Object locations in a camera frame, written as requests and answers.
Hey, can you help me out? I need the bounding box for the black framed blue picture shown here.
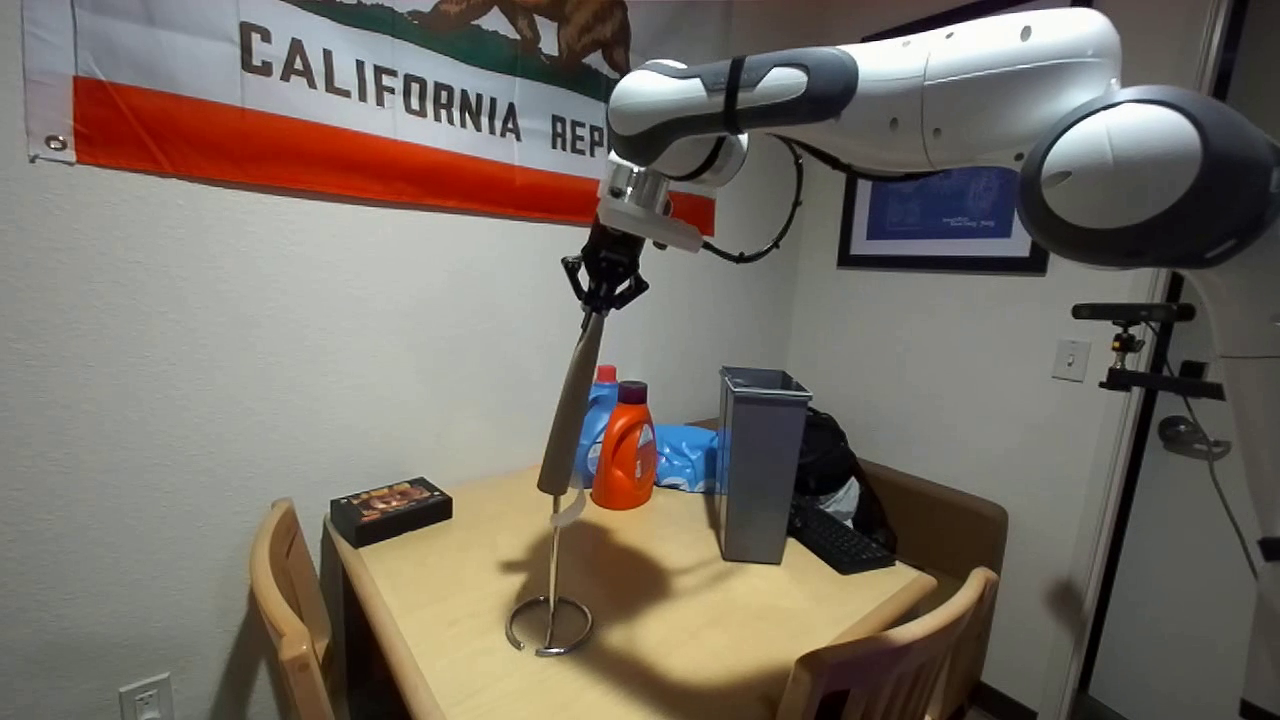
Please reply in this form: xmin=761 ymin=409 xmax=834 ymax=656
xmin=837 ymin=163 xmax=1057 ymax=280

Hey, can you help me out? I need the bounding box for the blue plastic bag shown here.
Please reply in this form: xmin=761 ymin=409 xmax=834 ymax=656
xmin=654 ymin=420 xmax=734 ymax=500

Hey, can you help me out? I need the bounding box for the white wall outlet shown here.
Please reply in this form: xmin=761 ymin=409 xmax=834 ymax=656
xmin=115 ymin=666 xmax=181 ymax=720

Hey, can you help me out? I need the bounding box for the wrist camera on white mount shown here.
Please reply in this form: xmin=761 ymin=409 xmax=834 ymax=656
xmin=591 ymin=147 xmax=713 ymax=254

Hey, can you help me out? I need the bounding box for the California Republic flag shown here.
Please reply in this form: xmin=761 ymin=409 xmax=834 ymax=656
xmin=16 ymin=0 xmax=719 ymax=238

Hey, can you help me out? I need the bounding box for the black camera tripod stand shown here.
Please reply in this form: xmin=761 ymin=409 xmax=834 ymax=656
xmin=1070 ymin=269 xmax=1233 ymax=720

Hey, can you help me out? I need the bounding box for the brown cardboard paper towel core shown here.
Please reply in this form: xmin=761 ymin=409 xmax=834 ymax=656
xmin=531 ymin=302 xmax=613 ymax=537

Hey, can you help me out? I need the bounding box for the white wall switch plate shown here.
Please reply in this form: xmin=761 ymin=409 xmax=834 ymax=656
xmin=1048 ymin=335 xmax=1093 ymax=387

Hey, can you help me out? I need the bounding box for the metal paper towel stand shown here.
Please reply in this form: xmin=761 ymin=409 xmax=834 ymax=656
xmin=504 ymin=486 xmax=602 ymax=659

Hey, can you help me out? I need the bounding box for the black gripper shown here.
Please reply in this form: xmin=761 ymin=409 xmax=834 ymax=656
xmin=558 ymin=218 xmax=657 ymax=318

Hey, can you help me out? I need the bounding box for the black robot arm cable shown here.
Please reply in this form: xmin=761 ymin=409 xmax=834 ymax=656
xmin=698 ymin=136 xmax=807 ymax=269

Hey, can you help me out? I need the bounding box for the light wooden chair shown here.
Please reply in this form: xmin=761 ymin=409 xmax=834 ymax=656
xmin=244 ymin=494 xmax=342 ymax=720
xmin=775 ymin=562 xmax=1003 ymax=720

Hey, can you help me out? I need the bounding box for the orange detergent bottle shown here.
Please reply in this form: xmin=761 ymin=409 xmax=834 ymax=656
xmin=590 ymin=381 xmax=664 ymax=517

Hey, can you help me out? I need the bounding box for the black bag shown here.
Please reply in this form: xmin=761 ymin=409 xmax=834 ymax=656
xmin=787 ymin=402 xmax=902 ymax=581

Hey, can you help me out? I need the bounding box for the blue detergent bottle red cap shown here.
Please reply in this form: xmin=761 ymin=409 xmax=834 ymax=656
xmin=572 ymin=362 xmax=623 ymax=486

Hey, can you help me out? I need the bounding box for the brown wooden chair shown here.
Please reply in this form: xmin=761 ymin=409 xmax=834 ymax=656
xmin=856 ymin=457 xmax=1012 ymax=592

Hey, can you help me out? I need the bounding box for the dark printed flat box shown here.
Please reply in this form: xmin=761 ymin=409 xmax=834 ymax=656
xmin=328 ymin=471 xmax=455 ymax=553

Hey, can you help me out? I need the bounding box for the gray plastic bin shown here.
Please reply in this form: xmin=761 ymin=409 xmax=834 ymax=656
xmin=718 ymin=362 xmax=818 ymax=566

